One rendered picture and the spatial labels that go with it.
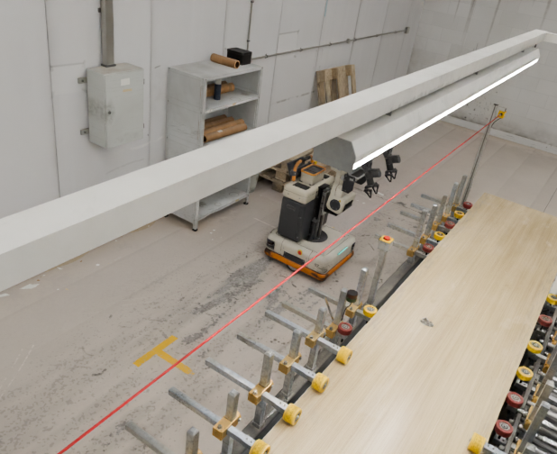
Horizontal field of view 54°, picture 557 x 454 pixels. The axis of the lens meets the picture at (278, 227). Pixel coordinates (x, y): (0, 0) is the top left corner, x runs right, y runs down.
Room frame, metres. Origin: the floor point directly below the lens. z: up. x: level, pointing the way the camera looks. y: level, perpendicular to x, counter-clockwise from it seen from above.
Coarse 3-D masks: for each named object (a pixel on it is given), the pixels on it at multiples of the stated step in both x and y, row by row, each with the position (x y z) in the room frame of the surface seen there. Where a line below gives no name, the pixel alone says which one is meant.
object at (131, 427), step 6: (126, 426) 1.50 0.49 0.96; (132, 426) 1.50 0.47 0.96; (138, 426) 1.51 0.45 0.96; (132, 432) 1.49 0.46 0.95; (138, 432) 1.48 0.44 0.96; (144, 432) 1.48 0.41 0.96; (138, 438) 1.47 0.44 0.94; (144, 438) 1.46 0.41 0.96; (150, 438) 1.46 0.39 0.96; (150, 444) 1.44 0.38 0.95; (156, 444) 1.44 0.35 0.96; (162, 444) 1.44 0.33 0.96; (156, 450) 1.42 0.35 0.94; (162, 450) 1.41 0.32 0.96; (168, 450) 1.42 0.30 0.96
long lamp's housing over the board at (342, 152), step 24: (528, 48) 3.29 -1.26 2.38; (480, 72) 2.38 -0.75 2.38; (504, 72) 2.60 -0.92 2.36; (432, 96) 1.84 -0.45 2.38; (456, 96) 1.98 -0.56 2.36; (384, 120) 1.49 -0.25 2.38; (408, 120) 1.58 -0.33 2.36; (336, 144) 1.29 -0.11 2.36; (360, 144) 1.30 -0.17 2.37; (384, 144) 1.42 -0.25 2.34
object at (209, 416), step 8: (176, 392) 1.72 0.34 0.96; (184, 400) 1.68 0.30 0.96; (192, 400) 1.69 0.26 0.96; (192, 408) 1.65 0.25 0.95; (200, 408) 1.65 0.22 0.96; (208, 416) 1.61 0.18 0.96; (216, 416) 1.62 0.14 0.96; (232, 432) 1.55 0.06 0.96; (240, 432) 1.55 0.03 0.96; (240, 440) 1.52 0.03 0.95; (248, 440) 1.52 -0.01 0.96; (248, 448) 1.50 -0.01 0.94
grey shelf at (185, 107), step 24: (168, 72) 4.93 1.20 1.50; (192, 72) 4.86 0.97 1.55; (216, 72) 4.99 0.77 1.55; (240, 72) 5.16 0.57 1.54; (168, 96) 4.92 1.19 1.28; (192, 96) 4.78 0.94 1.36; (240, 96) 5.34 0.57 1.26; (168, 120) 4.92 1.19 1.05; (192, 120) 4.77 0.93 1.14; (168, 144) 4.91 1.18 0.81; (192, 144) 4.76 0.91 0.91; (216, 192) 5.40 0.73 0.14; (240, 192) 5.48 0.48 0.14; (192, 216) 4.74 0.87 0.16
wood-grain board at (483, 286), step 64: (448, 256) 3.39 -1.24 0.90; (512, 256) 3.53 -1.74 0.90; (384, 320) 2.54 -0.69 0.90; (448, 320) 2.63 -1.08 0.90; (512, 320) 2.73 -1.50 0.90; (384, 384) 2.02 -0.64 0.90; (448, 384) 2.09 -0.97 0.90; (320, 448) 1.58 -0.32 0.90; (384, 448) 1.63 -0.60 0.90; (448, 448) 1.69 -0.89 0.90
